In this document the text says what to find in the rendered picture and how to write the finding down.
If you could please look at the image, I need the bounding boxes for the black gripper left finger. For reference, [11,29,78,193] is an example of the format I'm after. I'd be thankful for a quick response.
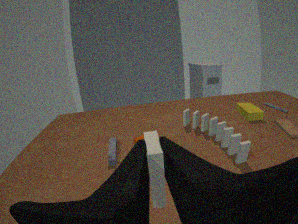
[9,139,149,224]

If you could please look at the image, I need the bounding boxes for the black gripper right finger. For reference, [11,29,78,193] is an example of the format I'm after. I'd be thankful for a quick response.
[158,136,298,224]

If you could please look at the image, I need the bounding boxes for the yellow rectangular block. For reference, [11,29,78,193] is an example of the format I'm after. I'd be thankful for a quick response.
[235,103,265,121]

